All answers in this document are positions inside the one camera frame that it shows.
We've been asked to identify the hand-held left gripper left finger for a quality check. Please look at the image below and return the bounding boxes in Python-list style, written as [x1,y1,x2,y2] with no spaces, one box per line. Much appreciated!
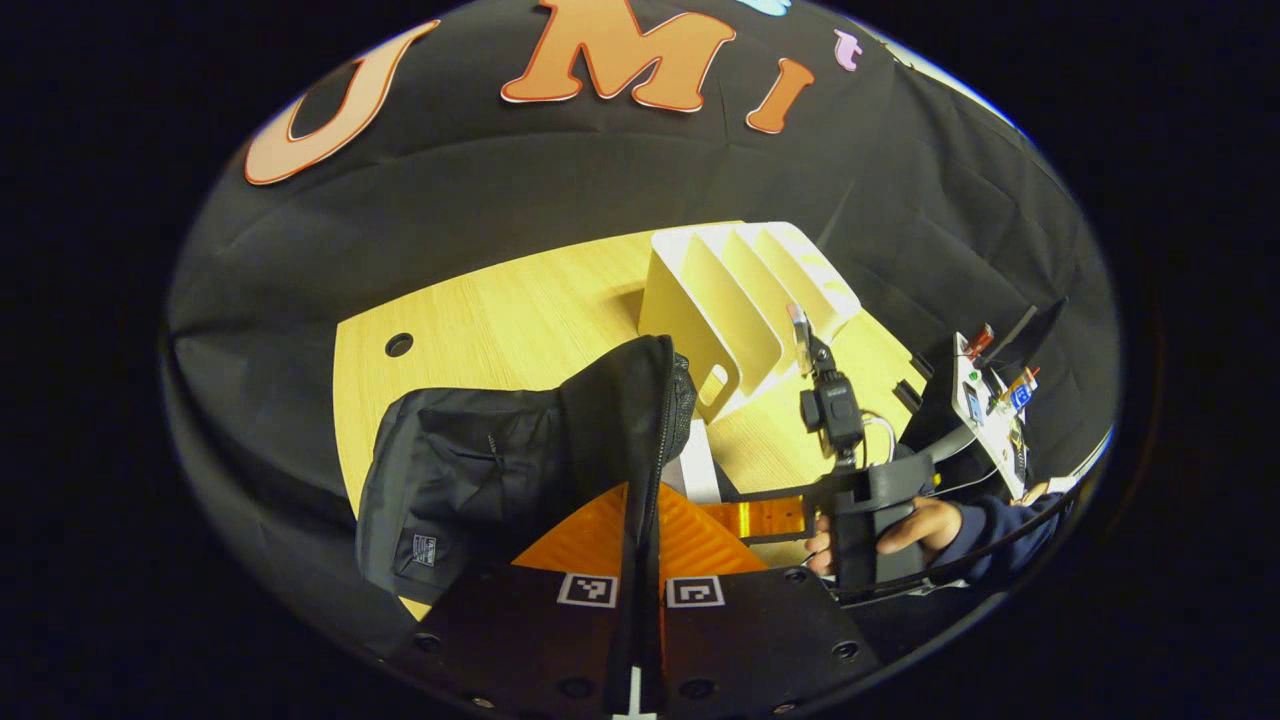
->
[388,482,637,719]

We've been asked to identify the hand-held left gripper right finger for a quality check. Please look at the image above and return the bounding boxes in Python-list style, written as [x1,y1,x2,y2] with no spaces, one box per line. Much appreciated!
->
[655,486,883,719]

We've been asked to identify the black schoolbag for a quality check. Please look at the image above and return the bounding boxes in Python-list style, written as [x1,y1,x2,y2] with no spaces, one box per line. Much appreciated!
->
[355,335,746,608]

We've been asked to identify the white bookshelf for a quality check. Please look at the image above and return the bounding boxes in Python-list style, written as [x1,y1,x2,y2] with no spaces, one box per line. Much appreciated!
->
[637,221,863,423]

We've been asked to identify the white cluttered side desk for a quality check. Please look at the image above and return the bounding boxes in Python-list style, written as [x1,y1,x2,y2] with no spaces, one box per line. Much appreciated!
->
[900,330,1031,501]

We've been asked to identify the black monitor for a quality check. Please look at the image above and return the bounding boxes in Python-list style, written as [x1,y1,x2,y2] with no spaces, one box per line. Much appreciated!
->
[985,296,1069,373]

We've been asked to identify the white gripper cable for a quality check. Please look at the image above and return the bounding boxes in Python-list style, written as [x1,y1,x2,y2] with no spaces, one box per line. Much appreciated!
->
[858,412,898,469]

